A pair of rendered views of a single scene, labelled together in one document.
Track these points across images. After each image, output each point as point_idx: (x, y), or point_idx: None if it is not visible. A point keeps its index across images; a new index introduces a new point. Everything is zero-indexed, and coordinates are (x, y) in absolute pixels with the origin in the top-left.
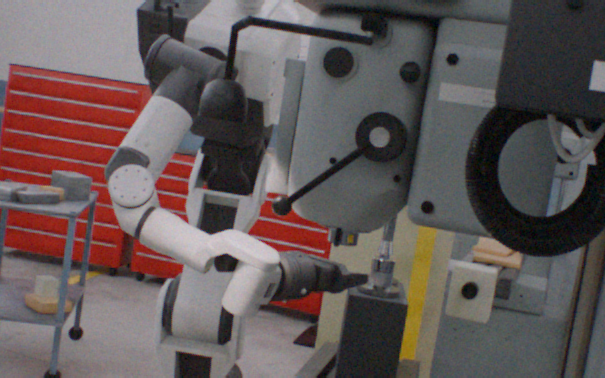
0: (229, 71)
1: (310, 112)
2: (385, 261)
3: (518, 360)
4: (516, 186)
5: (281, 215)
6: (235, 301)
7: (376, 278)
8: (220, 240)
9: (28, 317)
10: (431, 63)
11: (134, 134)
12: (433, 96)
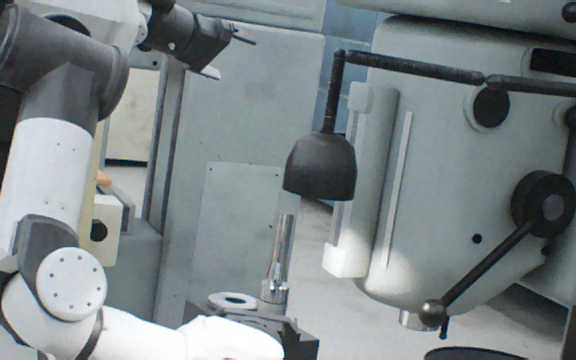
0: (334, 121)
1: (446, 174)
2: (284, 289)
3: (108, 291)
4: None
5: (436, 327)
6: None
7: (273, 312)
8: (219, 342)
9: None
10: None
11: (37, 191)
12: None
